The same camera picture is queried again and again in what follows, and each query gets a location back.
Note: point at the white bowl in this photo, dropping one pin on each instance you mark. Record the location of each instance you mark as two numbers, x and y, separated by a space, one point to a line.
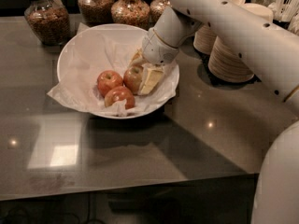
78 47

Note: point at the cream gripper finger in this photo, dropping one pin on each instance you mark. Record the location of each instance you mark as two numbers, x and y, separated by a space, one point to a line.
138 58
151 76

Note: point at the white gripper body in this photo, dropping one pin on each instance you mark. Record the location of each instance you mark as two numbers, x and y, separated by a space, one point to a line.
158 49

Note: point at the paper bowl stack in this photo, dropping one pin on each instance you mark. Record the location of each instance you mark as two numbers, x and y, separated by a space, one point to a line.
204 38
223 63

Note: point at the white paper liner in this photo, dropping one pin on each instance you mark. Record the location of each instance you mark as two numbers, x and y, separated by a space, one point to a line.
102 50

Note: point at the glass cereal jar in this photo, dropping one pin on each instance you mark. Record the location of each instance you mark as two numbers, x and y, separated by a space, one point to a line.
96 12
131 12
49 20
157 8

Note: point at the white stirrer sticks bundle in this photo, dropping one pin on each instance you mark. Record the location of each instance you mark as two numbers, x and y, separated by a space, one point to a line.
286 10

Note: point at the paper bowl stack front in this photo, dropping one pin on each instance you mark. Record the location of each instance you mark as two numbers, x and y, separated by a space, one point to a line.
223 63

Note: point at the paper bowl stack rear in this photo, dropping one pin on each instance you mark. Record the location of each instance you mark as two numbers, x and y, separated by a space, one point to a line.
204 38

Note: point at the glass cereal jar far left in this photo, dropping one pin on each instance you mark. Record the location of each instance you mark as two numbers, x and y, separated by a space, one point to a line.
49 20

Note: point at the red apple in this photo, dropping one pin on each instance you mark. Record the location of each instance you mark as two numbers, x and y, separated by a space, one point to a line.
132 78
107 81
118 94

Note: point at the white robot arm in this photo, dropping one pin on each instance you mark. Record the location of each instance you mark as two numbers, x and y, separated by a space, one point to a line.
271 53

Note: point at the red apple front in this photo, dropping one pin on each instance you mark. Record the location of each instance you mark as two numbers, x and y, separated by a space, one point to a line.
118 94

